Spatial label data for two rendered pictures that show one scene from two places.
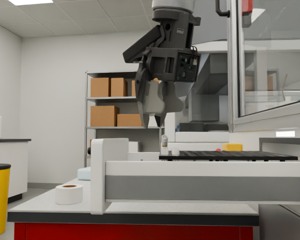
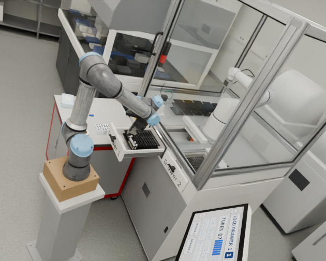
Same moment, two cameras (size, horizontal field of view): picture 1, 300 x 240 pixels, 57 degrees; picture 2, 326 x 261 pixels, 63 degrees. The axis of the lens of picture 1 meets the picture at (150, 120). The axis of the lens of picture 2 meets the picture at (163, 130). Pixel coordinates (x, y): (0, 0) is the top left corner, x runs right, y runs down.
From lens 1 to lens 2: 156 cm
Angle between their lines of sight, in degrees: 55
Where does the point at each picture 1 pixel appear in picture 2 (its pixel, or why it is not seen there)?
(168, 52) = (143, 126)
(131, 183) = (128, 155)
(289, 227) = not seen: hidden behind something
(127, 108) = not seen: outside the picture
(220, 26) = (145, 24)
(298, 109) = (164, 135)
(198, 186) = (141, 154)
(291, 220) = not seen: hidden behind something
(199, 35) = (132, 26)
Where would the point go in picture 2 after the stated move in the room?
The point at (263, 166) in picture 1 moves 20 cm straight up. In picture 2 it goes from (153, 150) to (163, 128)
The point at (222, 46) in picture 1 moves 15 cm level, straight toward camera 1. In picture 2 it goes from (142, 35) to (145, 42)
